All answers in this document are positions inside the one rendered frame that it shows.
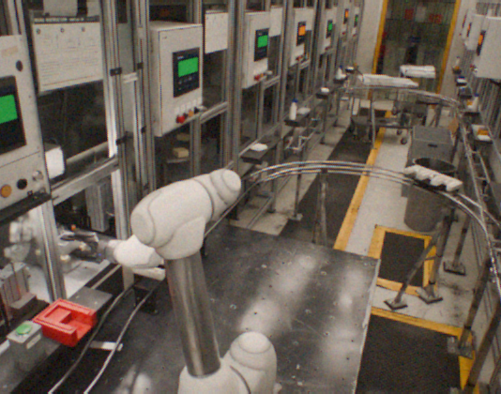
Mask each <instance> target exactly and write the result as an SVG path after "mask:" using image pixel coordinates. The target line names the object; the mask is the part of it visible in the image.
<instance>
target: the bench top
mask: <svg viewBox="0 0 501 394"><path fill-rule="evenodd" d="M276 238H277V239H278V240H275V239H276ZM205 253H206V254H207V256H206V257H203V256H201V257H202V262H203V267H204V272H205V282H206V287H207V292H208V301H209V307H210V311H211V316H212V322H213V326H214V330H215V336H216V341H217V346H218V351H219V355H220V358H223V357H224V355H226V354H227V352H228V351H229V350H230V347H231V344H232V343H233V342H234V341H235V339H236V338H238V337H239V336H240V335H241V334H243V333H246V332H250V331H254V332H259V333H261V334H263V335H264V336H266V338H267V339H268V340H269V341H270V342H271V343H272V345H273V347H274V350H275V353H276V357H277V373H276V381H275V383H279V384H281V386H282V390H281V393H280V394H355V389H356V384H357V375H358V371H359V366H360V360H361V357H362V350H363V347H364V342H365V337H366V333H367V328H368V323H369V318H370V314H371V309H372V300H373V295H374V290H375V285H376V282H377V276H378V271H379V266H380V262H381V259H379V258H374V257H371V256H367V255H363V254H359V253H355V252H347V251H343V250H335V249H332V248H328V247H324V246H320V245H315V244H312V243H307V242H303V241H298V240H294V239H292V238H288V237H283V236H279V235H272V234H268V233H264V232H259V231H255V230H252V229H248V228H244V227H240V226H235V225H232V224H228V223H223V222H219V223H218V224H217V225H216V227H215V228H214V229H213V230H212V231H211V232H210V233H209V234H208V239H207V240H206V241H205ZM326 261H329V263H327V262H326ZM282 262H285V264H283V263H282ZM269 285H272V287H269ZM155 300H156V311H158V312H159V314H158V315H157V316H154V315H150V314H147V313H144V312H141V311H138V312H137V313H136V315H135V316H134V317H133V318H132V320H131V322H130V324H129V326H128V328H127V330H126V332H125V334H124V336H123V338H122V340H121V342H119V343H122V346H121V348H120V350H119V351H116V352H115V354H114V357H113V359H112V360H111V362H110V364H109V366H107V368H106V370H105V371H104V373H103V374H102V375H101V377H100V378H99V380H98V383H97V384H96V386H95V387H94V388H93V389H92V390H91V391H90V392H89V394H178V390H179V385H180V376H181V372H182V371H183V369H184V368H185V366H186V363H185V359H184V355H183V351H182V346H181V342H180V338H179V333H178V329H177V324H176V320H175V313H174V308H173V303H172V299H171V291H170V287H169V282H168V280H166V281H165V282H164V283H163V284H162V285H161V286H160V287H159V288H158V292H157V293H156V294H155ZM135 304H136V302H135V290H134V289H132V290H131V291H130V292H129V293H128V294H127V295H126V296H125V297H124V298H123V299H122V300H121V301H120V302H119V303H118V304H117V305H116V306H115V307H114V308H113V309H112V311H111V312H110V313H109V314H108V316H107V317H106V319H105V320H104V322H103V324H102V325H101V327H100V329H99V331H98V333H97V334H96V336H95V338H93V340H92V341H106V342H114V343H116V341H117V339H118V337H119V335H120V333H121V331H122V329H123V327H124V326H125V324H126V322H127V320H128V319H129V317H130V316H131V315H132V313H133V312H134V309H133V307H134V305H135ZM97 325H98V324H96V325H95V326H94V327H93V328H92V329H91V330H90V331H89V333H88V334H87V335H86V336H84V337H83V338H82V339H81V340H80V341H79V342H78V343H77V344H76V345H75V346H74V347H73V348H72V349H71V350H70V351H69V352H68V354H67V355H66V356H65V357H64V358H62V359H61V360H59V361H58V362H57V363H56V364H55V365H54V366H53V367H52V368H51V369H50V370H49V372H48V373H47V374H46V375H45V376H44V377H43V378H42V379H40V380H39V381H38V382H37V383H36V384H35V385H34V386H33V387H32V388H31V389H30V390H29V392H28V393H27V394H48V393H49V392H50V391H51V390H52V388H53V387H54V385H55V384H56V383H57V382H59V381H60V380H61V379H62V378H63V377H64V375H65V374H66V373H67V372H68V370H69V369H70V368H71V365H72V364H73V362H74V361H75V360H76V359H77V358H78V356H79V355H80V353H81V351H82V350H83V349H84V346H85V344H86V342H87V341H88V340H89V339H90V336H91V335H92V333H93V331H94V330H95V328H96V326H97ZM111 352H112V350H106V349H98V348H90V347H89V348H88V349H87V351H86V353H85V354H84V356H83V358H82V359H81V361H80V362H79V363H78V364H77V366H76V367H75V369H74V370H73V371H72V374H71V375H70V377H69V378H68V379H67V380H66V382H65V383H63V384H62V385H61V386H60V387H59V388H58V389H57V390H56V391H55V392H54V393H53V394H83V393H84V392H85V391H86V389H87V388H88V387H90V385H91V384H92V383H93V381H94V380H95V379H96V377H97V374H98V373H99V371H100V369H101V368H102V366H103V365H104V364H105V362H106V360H107V359H108V357H109V355H110V353H111Z"/></svg>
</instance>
